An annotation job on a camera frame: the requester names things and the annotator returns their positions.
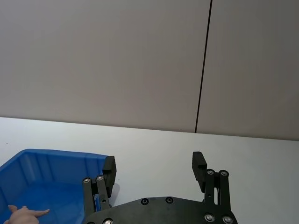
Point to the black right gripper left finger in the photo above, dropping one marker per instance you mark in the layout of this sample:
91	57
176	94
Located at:
102	191

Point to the blue plastic bin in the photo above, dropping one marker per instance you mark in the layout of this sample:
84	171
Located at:
49	186

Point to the person's hand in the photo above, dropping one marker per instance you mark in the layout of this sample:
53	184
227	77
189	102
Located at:
23	215

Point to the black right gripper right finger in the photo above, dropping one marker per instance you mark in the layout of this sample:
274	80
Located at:
213	186

